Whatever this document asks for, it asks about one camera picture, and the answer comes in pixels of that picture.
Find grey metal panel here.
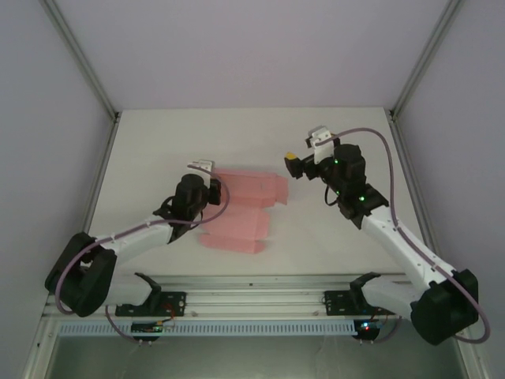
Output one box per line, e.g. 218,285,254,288
50,334,465,379

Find aluminium frame post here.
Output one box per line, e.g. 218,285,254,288
388,0,465,119
39,0,122,119

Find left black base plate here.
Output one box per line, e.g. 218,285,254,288
114,291,187,317

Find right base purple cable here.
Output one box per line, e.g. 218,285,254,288
361,307,407,345

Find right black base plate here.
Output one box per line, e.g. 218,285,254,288
324,290,397,317

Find grey slotted cable duct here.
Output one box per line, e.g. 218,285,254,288
54,319,356,337

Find left small circuit board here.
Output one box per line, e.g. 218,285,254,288
131,321,165,335

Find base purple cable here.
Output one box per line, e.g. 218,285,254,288
361,307,407,345
104,306,144,343

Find right small circuit board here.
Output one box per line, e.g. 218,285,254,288
354,320,382,335

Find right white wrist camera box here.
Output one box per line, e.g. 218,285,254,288
305,125,337,165

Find left aluminium frame post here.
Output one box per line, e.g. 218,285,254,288
39,0,122,119

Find pink paper box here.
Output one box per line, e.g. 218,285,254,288
198,167,290,254

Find right aluminium table side rail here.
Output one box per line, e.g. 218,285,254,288
388,111,440,277

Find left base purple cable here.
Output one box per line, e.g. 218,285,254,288
104,306,144,343

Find right aluminium frame post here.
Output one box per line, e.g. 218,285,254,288
388,0,465,119

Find small circuit board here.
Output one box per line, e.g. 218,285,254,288
354,320,382,335
131,321,165,335

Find aluminium table side rail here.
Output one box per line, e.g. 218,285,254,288
388,111,440,277
82,113,122,237

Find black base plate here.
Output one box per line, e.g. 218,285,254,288
324,290,397,317
114,291,187,317

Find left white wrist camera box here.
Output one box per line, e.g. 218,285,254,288
187,159,215,173

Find left aluminium table side rail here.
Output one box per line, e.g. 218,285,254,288
82,113,122,237

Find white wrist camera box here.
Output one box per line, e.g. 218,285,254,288
187,159,215,173
305,125,337,165

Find aluminium mounting rail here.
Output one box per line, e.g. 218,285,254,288
42,274,471,317

